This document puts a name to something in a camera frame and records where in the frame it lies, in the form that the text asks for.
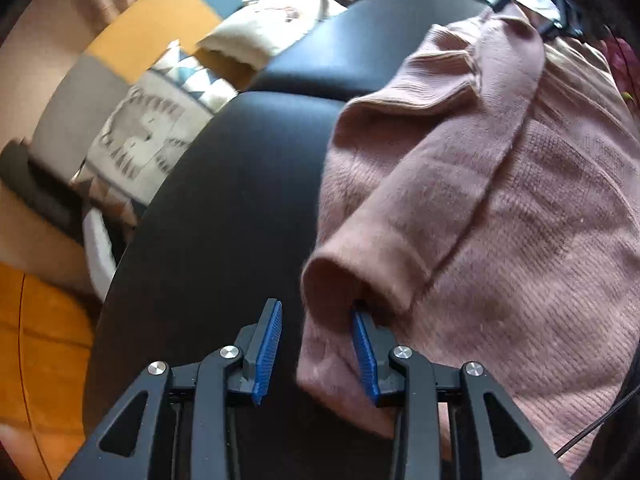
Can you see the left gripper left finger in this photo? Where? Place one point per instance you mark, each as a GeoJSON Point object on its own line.
{"type": "Point", "coordinates": [174, 422]}

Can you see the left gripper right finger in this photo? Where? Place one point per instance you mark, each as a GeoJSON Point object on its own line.
{"type": "Point", "coordinates": [451, 423]}

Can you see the pink knitted sweater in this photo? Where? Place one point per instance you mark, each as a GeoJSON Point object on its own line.
{"type": "Point", "coordinates": [484, 205]}

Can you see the magenta bed quilt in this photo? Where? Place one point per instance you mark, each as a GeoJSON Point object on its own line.
{"type": "Point", "coordinates": [624, 66]}

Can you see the grey yellow blue sofa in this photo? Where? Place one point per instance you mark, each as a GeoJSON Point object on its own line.
{"type": "Point", "coordinates": [99, 81]}

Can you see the black rolled mat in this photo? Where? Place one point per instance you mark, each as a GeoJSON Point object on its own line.
{"type": "Point", "coordinates": [42, 193]}

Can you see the deer print cushion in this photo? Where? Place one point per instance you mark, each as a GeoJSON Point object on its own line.
{"type": "Point", "coordinates": [262, 29]}

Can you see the tiger print cushion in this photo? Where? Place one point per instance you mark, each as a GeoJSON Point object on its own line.
{"type": "Point", "coordinates": [148, 132]}

